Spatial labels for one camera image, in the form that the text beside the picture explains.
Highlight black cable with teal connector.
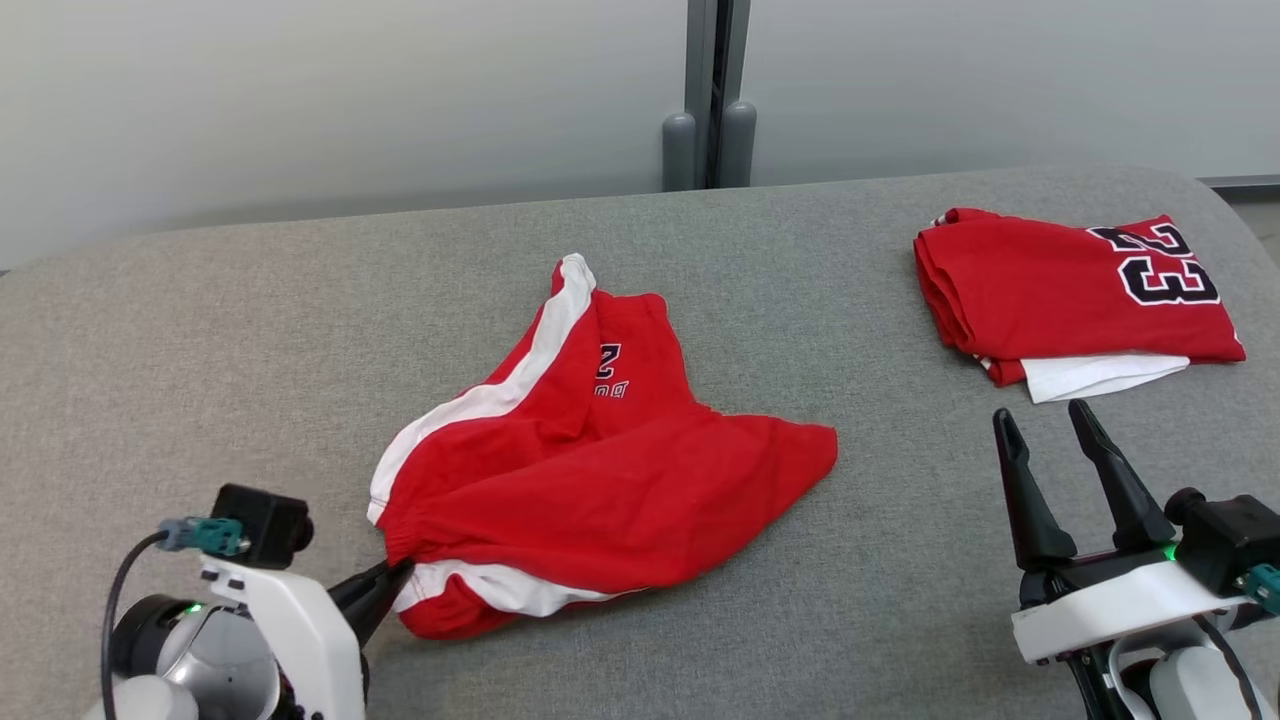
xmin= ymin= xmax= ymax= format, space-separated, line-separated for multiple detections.
xmin=100 ymin=515 xmax=249 ymax=720
xmin=1190 ymin=563 xmax=1280 ymax=720

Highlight red shorts with white stripes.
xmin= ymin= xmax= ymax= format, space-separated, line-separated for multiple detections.
xmin=367 ymin=253 xmax=839 ymax=641

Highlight grey metal partition post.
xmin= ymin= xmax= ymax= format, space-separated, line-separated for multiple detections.
xmin=662 ymin=0 xmax=758 ymax=191

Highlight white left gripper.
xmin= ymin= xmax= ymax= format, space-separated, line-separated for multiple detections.
xmin=200 ymin=555 xmax=413 ymax=720

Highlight red jersey with number 23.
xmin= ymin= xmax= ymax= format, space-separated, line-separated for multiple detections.
xmin=912 ymin=207 xmax=1246 ymax=404

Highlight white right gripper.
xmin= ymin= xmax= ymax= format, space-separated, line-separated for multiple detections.
xmin=993 ymin=398 xmax=1246 ymax=666

